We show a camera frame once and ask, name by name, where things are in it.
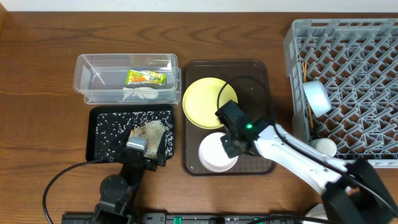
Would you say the grey dishwasher rack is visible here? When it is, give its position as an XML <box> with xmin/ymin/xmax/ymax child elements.
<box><xmin>283</xmin><ymin>19</ymin><xmax>397</xmax><ymax>168</ymax></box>

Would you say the white paper cup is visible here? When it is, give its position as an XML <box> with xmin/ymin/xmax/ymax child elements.
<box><xmin>308</xmin><ymin>138</ymin><xmax>337</xmax><ymax>156</ymax></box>

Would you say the yellow round plate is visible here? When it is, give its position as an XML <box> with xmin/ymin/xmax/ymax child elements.
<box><xmin>182</xmin><ymin>77</ymin><xmax>238</xmax><ymax>129</ymax></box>

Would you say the white tissue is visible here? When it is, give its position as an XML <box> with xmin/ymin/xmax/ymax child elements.
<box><xmin>123</xmin><ymin>87</ymin><xmax>159</xmax><ymax>100</ymax></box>

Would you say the white bowl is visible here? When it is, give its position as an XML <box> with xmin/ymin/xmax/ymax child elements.
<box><xmin>198</xmin><ymin>132</ymin><xmax>239</xmax><ymax>172</ymax></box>

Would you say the black waste tray bin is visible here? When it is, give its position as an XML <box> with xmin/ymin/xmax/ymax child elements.
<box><xmin>86</xmin><ymin>104</ymin><xmax>174</xmax><ymax>161</ymax></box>

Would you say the green snack wrapper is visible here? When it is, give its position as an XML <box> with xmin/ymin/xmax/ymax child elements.
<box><xmin>125</xmin><ymin>70</ymin><xmax>167</xmax><ymax>85</ymax></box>

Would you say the clear plastic waste bin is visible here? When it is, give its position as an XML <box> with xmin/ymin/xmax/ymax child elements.
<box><xmin>73</xmin><ymin>54</ymin><xmax>182</xmax><ymax>105</ymax></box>

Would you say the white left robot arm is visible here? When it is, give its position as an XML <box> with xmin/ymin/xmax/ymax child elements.
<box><xmin>91</xmin><ymin>131</ymin><xmax>167</xmax><ymax>224</ymax></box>

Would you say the dark brown serving tray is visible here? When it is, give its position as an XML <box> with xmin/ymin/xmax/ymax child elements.
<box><xmin>182</xmin><ymin>59</ymin><xmax>276</xmax><ymax>176</ymax></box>

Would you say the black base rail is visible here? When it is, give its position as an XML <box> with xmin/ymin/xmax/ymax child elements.
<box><xmin>60</xmin><ymin>212</ymin><xmax>312</xmax><ymax>224</ymax></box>

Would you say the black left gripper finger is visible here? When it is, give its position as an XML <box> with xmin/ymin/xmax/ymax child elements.
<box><xmin>110</xmin><ymin>133</ymin><xmax>130</xmax><ymax>156</ymax></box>
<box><xmin>157</xmin><ymin>132</ymin><xmax>167</xmax><ymax>156</ymax></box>

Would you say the wooden chopstick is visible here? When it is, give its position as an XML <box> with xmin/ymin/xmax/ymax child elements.
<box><xmin>307</xmin><ymin>103</ymin><xmax>314</xmax><ymax>130</ymax></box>
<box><xmin>302</xmin><ymin>60</ymin><xmax>308</xmax><ymax>83</ymax></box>

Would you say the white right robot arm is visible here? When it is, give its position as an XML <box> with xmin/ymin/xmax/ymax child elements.
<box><xmin>221</xmin><ymin>118</ymin><xmax>397</xmax><ymax>223</ymax></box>

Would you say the blue bowl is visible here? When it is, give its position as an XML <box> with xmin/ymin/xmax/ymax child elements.
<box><xmin>303</xmin><ymin>80</ymin><xmax>331</xmax><ymax>117</ymax></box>

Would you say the leftover noodles and rice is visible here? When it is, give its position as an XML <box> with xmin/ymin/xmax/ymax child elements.
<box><xmin>93</xmin><ymin>110</ymin><xmax>174</xmax><ymax>160</ymax></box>

